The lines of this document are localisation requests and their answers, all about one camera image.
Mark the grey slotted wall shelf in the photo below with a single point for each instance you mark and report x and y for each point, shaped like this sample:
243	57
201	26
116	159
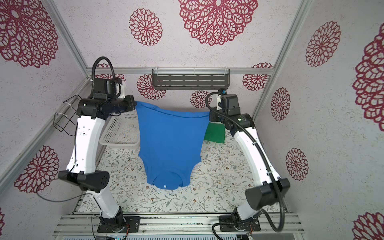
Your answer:
190	79

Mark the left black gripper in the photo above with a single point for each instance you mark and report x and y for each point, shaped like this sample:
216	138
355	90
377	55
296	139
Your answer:
130	103

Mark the black wire wall rack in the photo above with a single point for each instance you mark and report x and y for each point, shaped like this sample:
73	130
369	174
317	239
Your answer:
65	121

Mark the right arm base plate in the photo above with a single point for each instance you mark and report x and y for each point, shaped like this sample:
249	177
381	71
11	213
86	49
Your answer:
251	226

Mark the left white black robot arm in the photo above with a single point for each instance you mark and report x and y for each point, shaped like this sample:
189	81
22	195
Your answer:
81	170

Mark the green tank top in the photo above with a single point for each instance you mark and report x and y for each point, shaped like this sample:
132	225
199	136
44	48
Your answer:
215	133

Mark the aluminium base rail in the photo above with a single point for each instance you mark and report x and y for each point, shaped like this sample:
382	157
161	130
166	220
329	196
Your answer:
153	224

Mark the blue tank top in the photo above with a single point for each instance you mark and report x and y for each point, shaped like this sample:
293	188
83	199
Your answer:
170	144

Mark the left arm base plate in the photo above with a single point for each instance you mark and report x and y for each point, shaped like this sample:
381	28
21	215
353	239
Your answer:
131	225

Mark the white plastic basket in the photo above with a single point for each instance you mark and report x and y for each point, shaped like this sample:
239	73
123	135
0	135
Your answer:
122	132

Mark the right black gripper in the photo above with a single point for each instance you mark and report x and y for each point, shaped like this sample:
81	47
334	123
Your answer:
213	118

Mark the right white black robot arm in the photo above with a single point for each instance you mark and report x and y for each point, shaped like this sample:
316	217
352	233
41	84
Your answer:
269	187

